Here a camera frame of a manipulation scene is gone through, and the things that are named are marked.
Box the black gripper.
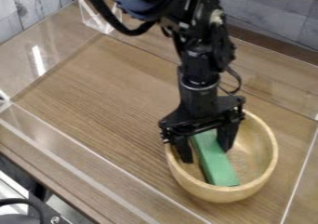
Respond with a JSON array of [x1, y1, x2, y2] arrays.
[[158, 68, 246, 164]]

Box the green rectangular block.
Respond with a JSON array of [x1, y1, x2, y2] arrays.
[[191, 130, 239, 187]]

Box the wooden bowl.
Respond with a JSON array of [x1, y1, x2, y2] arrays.
[[166, 111, 278, 204]]

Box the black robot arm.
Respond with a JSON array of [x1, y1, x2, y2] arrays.
[[90, 0, 245, 164]]

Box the clear acrylic enclosure walls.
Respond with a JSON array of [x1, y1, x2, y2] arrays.
[[0, 5, 318, 224]]

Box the black metal mount bracket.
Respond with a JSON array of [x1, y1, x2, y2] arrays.
[[27, 187, 74, 224]]

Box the clear acrylic corner bracket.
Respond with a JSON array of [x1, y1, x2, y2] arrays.
[[79, 0, 115, 34]]

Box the black cable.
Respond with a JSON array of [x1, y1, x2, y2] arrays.
[[0, 197, 40, 224]]

